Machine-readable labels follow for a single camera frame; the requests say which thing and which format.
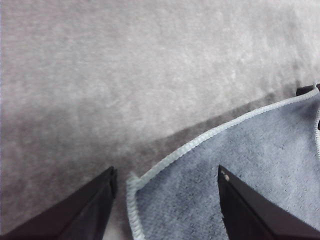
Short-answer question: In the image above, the grey table cloth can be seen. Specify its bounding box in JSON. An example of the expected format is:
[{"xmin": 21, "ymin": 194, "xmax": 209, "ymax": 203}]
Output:
[{"xmin": 0, "ymin": 0, "xmax": 320, "ymax": 240}]

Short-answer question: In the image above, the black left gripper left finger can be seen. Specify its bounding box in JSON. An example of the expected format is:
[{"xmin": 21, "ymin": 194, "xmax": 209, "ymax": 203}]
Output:
[{"xmin": 0, "ymin": 166, "xmax": 119, "ymax": 240}]

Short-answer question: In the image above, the purple towel with grey hem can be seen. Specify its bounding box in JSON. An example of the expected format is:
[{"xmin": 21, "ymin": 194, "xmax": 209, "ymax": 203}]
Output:
[{"xmin": 125, "ymin": 79, "xmax": 320, "ymax": 240}]

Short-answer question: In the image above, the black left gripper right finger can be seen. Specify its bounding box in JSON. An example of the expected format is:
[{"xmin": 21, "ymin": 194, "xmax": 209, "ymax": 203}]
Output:
[{"xmin": 217, "ymin": 164, "xmax": 320, "ymax": 240}]

